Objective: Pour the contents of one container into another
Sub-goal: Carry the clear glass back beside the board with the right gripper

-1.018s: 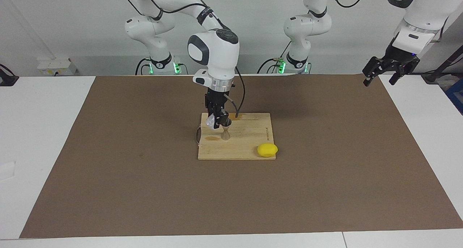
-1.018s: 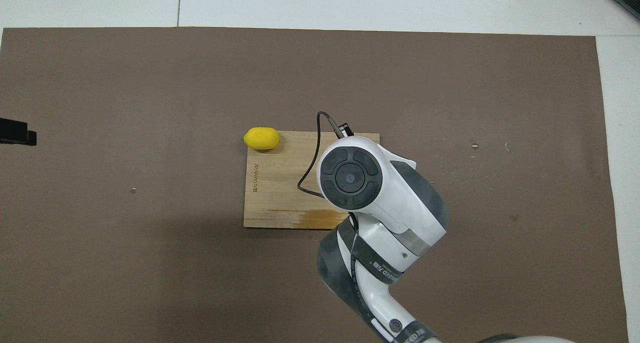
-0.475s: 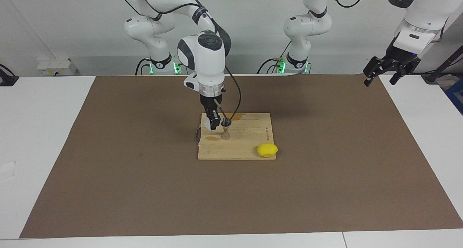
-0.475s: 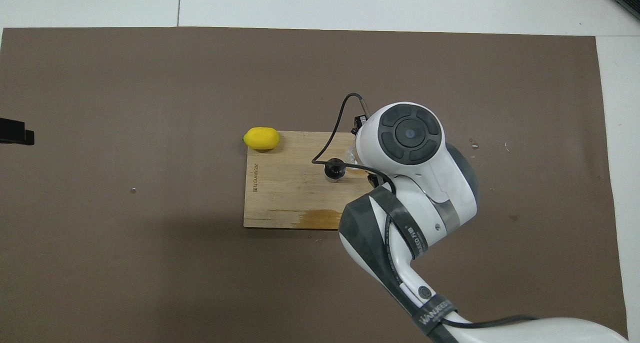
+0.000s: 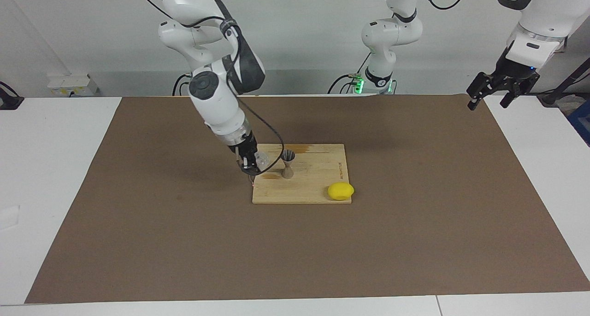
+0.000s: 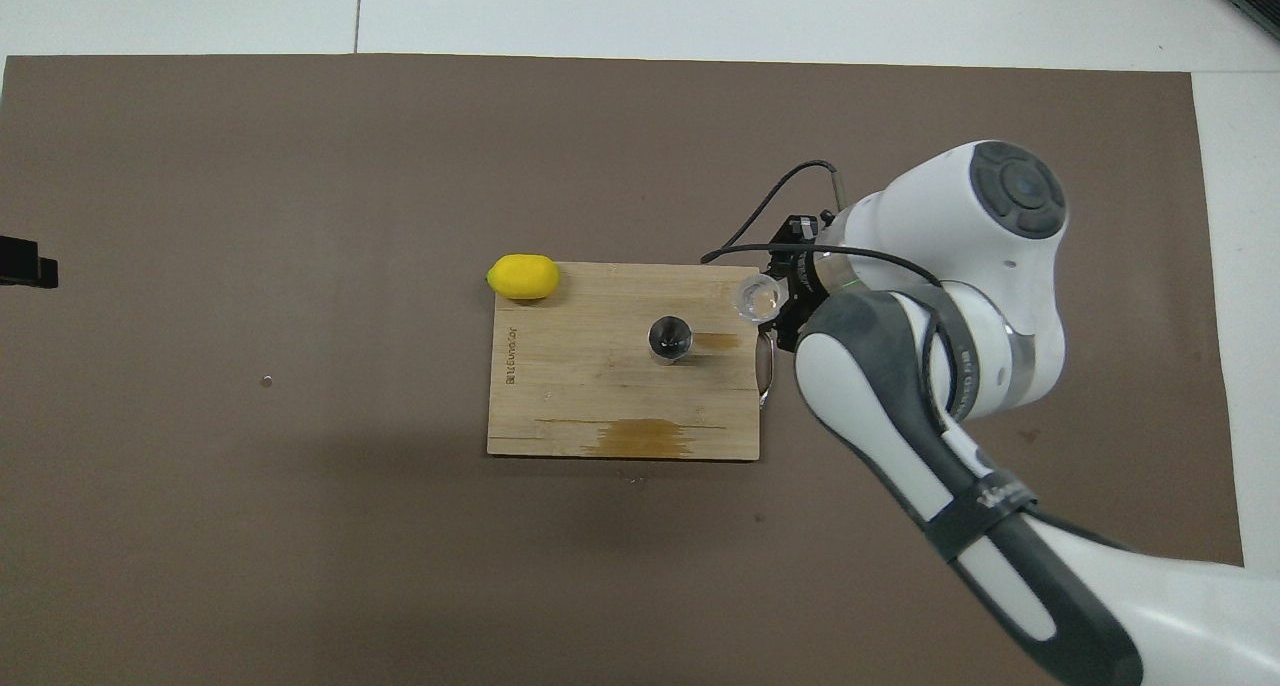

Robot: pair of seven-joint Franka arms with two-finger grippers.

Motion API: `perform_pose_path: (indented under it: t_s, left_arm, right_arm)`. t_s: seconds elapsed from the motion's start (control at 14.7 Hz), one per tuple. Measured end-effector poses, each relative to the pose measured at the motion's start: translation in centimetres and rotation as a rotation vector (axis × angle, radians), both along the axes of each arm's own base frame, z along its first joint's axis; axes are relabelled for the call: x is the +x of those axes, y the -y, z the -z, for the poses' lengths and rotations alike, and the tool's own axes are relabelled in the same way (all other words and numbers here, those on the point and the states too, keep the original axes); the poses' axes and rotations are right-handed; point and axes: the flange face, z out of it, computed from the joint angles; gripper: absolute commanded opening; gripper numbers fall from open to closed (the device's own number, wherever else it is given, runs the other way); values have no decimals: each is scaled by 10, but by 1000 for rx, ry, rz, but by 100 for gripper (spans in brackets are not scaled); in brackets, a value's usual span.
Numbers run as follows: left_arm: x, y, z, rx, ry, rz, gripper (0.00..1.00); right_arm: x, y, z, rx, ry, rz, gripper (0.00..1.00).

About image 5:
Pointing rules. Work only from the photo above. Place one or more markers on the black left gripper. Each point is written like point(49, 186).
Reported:
point(514, 74)

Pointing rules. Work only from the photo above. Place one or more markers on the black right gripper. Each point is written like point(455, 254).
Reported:
point(245, 148)

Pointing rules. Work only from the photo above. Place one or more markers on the clear glass cup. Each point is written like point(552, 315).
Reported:
point(262, 159)

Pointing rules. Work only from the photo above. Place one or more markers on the metal double jigger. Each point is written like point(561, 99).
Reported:
point(288, 174)

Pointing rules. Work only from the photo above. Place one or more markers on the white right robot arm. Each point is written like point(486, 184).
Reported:
point(216, 99)

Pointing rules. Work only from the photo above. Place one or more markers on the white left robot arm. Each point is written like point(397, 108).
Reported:
point(392, 30)

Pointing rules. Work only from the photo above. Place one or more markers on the wooden cutting board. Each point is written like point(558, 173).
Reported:
point(313, 178)

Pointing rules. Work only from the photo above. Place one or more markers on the black tripod leg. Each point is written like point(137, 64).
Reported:
point(569, 79)

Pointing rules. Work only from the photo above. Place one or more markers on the yellow lemon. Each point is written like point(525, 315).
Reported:
point(340, 191)

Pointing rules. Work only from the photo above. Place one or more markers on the brown table mat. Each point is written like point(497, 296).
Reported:
point(138, 242)

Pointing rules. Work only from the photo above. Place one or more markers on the black stand base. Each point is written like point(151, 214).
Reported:
point(9, 102)

